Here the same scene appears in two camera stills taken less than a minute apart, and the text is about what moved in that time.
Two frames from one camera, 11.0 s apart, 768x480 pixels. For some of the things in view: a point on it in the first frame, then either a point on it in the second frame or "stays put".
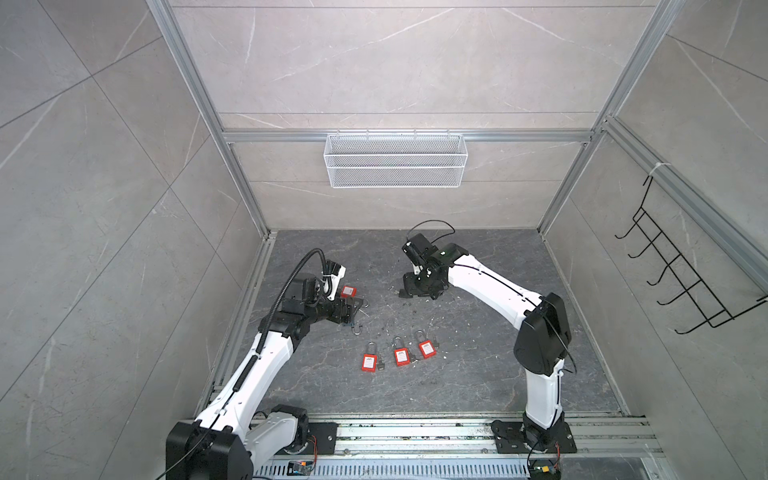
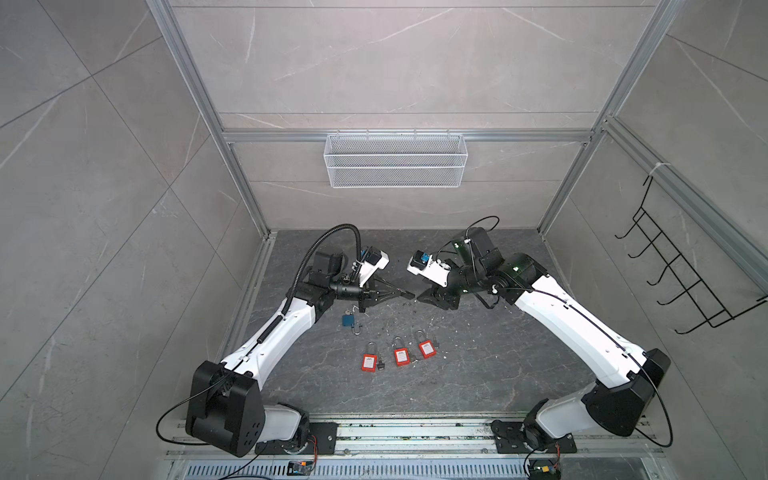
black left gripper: x=338 y=316 to x=378 y=288
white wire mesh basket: x=395 y=160 stays put
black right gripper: x=409 y=291 to x=438 y=296
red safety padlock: x=401 y=354 stays put
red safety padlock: x=370 y=359 stays put
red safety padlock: x=425 y=346 stays put
